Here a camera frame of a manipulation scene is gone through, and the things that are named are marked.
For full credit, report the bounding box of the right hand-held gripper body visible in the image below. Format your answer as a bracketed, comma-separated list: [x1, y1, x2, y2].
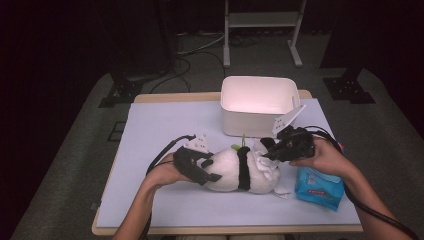
[271, 104, 316, 163]

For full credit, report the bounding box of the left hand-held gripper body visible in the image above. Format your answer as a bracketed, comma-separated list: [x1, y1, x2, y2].
[173, 133, 212, 185]

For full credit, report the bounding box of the panda plush toy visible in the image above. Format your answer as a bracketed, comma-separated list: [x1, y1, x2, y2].
[201, 134, 283, 195]

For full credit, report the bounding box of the blue wet wipe pack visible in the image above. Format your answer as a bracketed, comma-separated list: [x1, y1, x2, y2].
[294, 141, 346, 213]

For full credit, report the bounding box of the person's left hand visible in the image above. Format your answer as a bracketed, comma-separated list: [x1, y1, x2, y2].
[144, 153, 194, 192]

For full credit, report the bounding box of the person's right hand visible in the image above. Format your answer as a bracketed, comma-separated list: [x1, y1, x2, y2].
[289, 137, 352, 178]

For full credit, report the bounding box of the white plastic storage bin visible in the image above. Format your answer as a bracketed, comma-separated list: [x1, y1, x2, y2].
[219, 75, 302, 139]

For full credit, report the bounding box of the pale lilac table mat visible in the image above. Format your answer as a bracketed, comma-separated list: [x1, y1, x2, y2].
[96, 98, 363, 229]

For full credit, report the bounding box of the wooden table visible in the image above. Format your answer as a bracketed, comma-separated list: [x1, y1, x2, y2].
[91, 89, 364, 236]

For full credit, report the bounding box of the black stand base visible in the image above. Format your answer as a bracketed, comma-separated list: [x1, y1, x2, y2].
[98, 71, 168, 108]
[322, 66, 376, 105]

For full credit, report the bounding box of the dark floor socket plate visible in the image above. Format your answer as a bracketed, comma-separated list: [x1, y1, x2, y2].
[107, 121, 127, 143]

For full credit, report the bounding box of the white metal stand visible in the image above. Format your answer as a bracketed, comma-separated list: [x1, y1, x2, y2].
[222, 0, 308, 69]

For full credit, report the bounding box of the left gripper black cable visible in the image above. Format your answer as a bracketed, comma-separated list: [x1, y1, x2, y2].
[139, 134, 198, 240]

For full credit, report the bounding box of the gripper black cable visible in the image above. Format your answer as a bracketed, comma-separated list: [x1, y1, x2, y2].
[304, 125, 422, 240]
[139, 134, 198, 240]

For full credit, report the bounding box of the black floor cable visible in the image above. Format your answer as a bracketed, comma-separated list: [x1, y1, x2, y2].
[149, 51, 227, 94]

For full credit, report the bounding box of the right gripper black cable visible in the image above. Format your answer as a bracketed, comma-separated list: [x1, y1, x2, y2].
[304, 125, 422, 240]

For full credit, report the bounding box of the grey floor cable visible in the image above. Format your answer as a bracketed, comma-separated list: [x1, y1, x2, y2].
[176, 31, 228, 56]

